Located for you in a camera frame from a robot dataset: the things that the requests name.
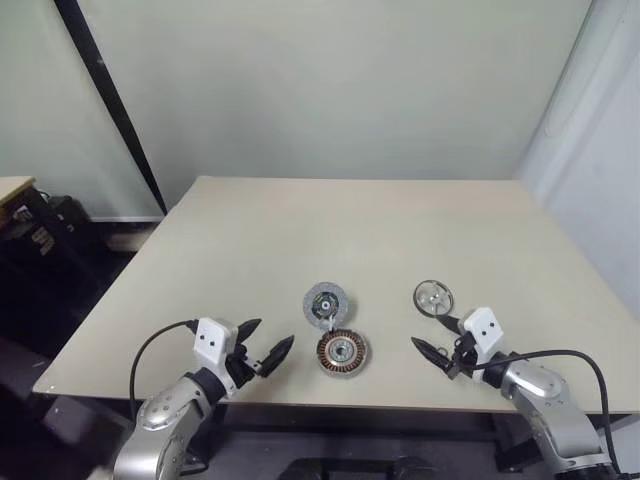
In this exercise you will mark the grey round motor cover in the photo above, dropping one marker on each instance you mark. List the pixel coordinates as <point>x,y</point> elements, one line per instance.
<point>314,300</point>

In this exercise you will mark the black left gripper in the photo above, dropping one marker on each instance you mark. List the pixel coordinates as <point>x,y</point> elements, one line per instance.
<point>242,362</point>

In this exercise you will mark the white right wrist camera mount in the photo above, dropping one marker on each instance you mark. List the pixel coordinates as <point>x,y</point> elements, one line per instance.
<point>484,332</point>

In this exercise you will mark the black equipment case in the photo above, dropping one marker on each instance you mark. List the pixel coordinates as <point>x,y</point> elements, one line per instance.
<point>45,235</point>

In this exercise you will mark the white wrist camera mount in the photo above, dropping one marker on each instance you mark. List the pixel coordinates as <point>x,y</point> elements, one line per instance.
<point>210,342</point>
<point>484,332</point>

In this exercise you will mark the wooden side table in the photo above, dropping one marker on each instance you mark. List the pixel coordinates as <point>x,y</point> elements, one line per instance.
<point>15,187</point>

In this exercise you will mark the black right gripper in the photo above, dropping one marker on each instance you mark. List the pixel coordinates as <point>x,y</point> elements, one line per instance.
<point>462,367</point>

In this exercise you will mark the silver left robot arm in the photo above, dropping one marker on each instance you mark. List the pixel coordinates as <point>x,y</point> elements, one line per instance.
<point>165,415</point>

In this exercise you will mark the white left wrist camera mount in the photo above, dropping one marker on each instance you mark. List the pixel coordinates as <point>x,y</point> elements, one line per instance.
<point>210,342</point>

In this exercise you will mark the black table frame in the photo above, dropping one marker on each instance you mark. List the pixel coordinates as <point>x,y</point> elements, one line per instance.
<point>350,422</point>

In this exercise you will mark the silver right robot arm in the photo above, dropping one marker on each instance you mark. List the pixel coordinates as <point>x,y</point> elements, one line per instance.
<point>550,400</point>

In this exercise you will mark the black diagonal wall strip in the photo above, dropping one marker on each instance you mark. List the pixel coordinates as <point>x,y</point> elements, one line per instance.
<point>115,107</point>

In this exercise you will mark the copper wound motor stator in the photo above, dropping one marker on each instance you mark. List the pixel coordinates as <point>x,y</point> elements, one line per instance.
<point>344,352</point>

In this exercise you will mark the silver spoked wheel part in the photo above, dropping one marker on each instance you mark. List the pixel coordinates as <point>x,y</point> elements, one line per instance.
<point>434,298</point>

